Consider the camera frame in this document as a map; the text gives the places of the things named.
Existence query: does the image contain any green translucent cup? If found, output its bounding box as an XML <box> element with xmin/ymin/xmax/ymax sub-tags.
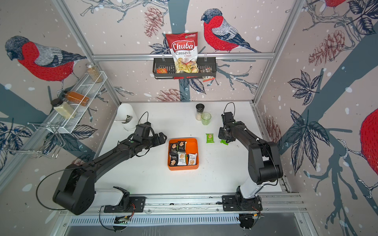
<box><xmin>201</xmin><ymin>112</ymin><xmax>212</xmax><ymax>125</ymax></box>

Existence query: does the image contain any white rounded container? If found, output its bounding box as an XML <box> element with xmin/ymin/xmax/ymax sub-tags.
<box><xmin>115</xmin><ymin>103</ymin><xmax>139</xmax><ymax>132</ymax></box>

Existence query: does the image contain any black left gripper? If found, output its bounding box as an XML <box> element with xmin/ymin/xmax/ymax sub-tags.
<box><xmin>142</xmin><ymin>131</ymin><xmax>168</xmax><ymax>149</ymax></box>

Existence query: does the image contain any orange storage box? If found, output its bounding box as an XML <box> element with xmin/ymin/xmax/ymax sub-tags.
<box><xmin>167</xmin><ymin>138</ymin><xmax>199</xmax><ymax>171</ymax></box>

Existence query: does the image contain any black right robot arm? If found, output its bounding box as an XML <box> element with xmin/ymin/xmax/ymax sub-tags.
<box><xmin>219</xmin><ymin>122</ymin><xmax>283</xmax><ymax>206</ymax></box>

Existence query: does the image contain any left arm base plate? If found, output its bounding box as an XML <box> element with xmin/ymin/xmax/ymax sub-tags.
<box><xmin>103</xmin><ymin>196</ymin><xmax>146</xmax><ymax>213</ymax></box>

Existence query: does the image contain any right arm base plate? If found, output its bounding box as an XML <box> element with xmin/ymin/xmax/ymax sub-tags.
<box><xmin>218</xmin><ymin>195</ymin><xmax>263</xmax><ymax>212</ymax></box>

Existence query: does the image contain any glass jar of grains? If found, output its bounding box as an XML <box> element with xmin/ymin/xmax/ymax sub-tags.
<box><xmin>86</xmin><ymin>63</ymin><xmax>103</xmax><ymax>83</ymax></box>

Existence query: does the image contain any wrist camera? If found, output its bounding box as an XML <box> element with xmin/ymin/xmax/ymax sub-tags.
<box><xmin>221</xmin><ymin>112</ymin><xmax>235</xmax><ymax>126</ymax></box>
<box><xmin>135</xmin><ymin>122</ymin><xmax>151</xmax><ymax>137</ymax></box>

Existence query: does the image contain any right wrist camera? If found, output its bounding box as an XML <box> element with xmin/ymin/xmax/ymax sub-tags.
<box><xmin>221</xmin><ymin>112</ymin><xmax>235</xmax><ymax>126</ymax></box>

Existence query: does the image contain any red Chuba cassava chips bag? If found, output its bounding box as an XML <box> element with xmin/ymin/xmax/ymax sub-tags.
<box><xmin>165</xmin><ymin>32</ymin><xmax>199</xmax><ymax>73</ymax></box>

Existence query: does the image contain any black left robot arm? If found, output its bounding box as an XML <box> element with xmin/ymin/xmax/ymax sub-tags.
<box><xmin>52</xmin><ymin>132</ymin><xmax>167</xmax><ymax>215</ymax></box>

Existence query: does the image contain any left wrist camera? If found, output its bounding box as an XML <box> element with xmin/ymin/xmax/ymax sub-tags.
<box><xmin>135</xmin><ymin>122</ymin><xmax>151</xmax><ymax>137</ymax></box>

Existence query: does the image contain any black lid cream jar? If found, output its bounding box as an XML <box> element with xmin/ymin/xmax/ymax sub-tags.
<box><xmin>51</xmin><ymin>98</ymin><xmax>77</xmax><ymax>120</ymax></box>

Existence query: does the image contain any black cap spice shaker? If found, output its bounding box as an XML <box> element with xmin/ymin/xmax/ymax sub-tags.
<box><xmin>195</xmin><ymin>103</ymin><xmax>205</xmax><ymax>121</ymax></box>

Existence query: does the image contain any white cookie packet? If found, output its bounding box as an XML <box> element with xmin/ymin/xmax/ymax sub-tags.
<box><xmin>188</xmin><ymin>153</ymin><xmax>197</xmax><ymax>166</ymax></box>
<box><xmin>177</xmin><ymin>152</ymin><xmax>188</xmax><ymax>166</ymax></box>

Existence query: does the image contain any chrome wire rack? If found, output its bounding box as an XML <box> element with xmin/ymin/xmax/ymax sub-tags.
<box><xmin>1</xmin><ymin>123</ymin><xmax>67</xmax><ymax>159</ymax></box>

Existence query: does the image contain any black cookie packet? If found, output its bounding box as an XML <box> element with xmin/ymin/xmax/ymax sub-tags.
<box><xmin>169</xmin><ymin>153</ymin><xmax>178</xmax><ymax>167</ymax></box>
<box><xmin>169</xmin><ymin>143</ymin><xmax>178</xmax><ymax>154</ymax></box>
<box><xmin>177</xmin><ymin>141</ymin><xmax>187</xmax><ymax>152</ymax></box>

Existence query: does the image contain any black wire wall basket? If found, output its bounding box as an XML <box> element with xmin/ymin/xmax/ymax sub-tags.
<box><xmin>153</xmin><ymin>57</ymin><xmax>217</xmax><ymax>79</ymax></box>

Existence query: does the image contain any white wire wall shelf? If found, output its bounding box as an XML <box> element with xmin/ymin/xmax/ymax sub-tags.
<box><xmin>47</xmin><ymin>71</ymin><xmax>107</xmax><ymax>134</ymax></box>

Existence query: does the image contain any orange sauce bottle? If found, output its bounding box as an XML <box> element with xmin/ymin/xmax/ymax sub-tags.
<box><xmin>64</xmin><ymin>91</ymin><xmax>90</xmax><ymax>107</ymax></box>

